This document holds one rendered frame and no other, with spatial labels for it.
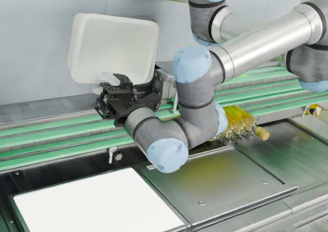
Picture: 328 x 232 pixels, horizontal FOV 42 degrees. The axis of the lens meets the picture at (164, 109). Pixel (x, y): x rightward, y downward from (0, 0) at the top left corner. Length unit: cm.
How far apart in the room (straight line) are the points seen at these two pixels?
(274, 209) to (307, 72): 51
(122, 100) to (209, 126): 22
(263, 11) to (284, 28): 98
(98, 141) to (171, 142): 62
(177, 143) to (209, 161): 75
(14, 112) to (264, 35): 82
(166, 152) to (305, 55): 45
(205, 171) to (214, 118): 64
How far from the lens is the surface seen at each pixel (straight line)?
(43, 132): 133
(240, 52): 89
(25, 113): 140
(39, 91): 148
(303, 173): 176
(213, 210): 136
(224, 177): 153
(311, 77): 113
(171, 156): 86
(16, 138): 131
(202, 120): 89
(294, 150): 190
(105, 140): 146
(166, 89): 155
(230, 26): 129
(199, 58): 82
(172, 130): 88
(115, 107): 96
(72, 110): 142
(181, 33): 168
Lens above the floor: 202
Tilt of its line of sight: 46 degrees down
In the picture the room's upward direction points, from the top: 128 degrees clockwise
